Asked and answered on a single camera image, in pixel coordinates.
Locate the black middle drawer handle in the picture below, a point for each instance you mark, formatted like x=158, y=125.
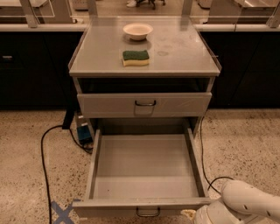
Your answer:
x=148, y=213

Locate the blue tape cross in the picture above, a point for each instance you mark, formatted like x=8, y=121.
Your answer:
x=63, y=214

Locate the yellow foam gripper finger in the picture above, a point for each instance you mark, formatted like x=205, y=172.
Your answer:
x=189, y=213

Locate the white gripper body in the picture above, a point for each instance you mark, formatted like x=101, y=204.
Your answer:
x=206, y=215

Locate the black drawer handle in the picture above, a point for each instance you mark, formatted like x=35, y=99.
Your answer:
x=148, y=104
x=148, y=213

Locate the grey drawer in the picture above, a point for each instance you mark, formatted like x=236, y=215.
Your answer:
x=146, y=171
x=123, y=105

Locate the blue power box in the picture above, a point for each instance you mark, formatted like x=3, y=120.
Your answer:
x=82, y=128

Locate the green and yellow sponge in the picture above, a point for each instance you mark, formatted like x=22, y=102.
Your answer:
x=135, y=58

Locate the black upper drawer handle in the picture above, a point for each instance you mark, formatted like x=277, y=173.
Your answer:
x=148, y=104

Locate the white ceramic bowl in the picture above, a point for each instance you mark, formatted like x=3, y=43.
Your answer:
x=137, y=31

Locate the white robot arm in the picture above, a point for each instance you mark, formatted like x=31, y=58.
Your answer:
x=239, y=203

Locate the grey metal drawer cabinet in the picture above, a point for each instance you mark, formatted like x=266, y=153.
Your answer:
x=179, y=63

